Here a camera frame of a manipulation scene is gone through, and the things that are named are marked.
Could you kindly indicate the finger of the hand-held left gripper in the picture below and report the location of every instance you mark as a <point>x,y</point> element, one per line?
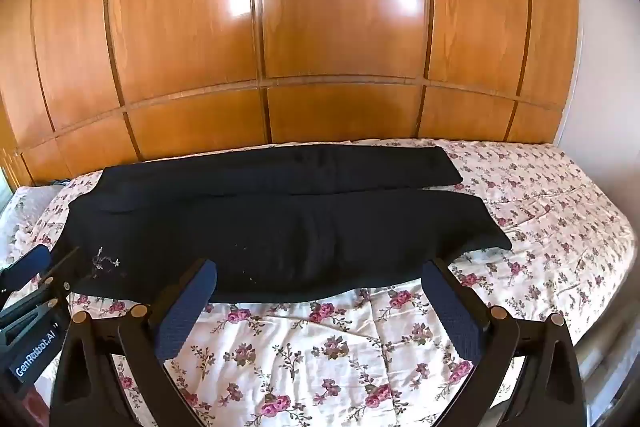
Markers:
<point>30,263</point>
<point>57,279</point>

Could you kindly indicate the wooden wardrobe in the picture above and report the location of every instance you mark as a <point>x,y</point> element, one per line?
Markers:
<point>325,32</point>

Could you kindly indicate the white pillow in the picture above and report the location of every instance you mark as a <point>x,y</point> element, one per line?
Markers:
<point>17,219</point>

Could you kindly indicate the floral bed blanket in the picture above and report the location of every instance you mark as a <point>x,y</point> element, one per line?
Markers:
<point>350,357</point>

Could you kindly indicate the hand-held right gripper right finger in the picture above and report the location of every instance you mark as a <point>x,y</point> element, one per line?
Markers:
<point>452,312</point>

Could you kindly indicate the black pants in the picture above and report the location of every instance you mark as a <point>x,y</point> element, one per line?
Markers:
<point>280,232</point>

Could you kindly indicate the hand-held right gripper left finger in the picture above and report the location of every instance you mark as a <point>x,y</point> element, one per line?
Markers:
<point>185,312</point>

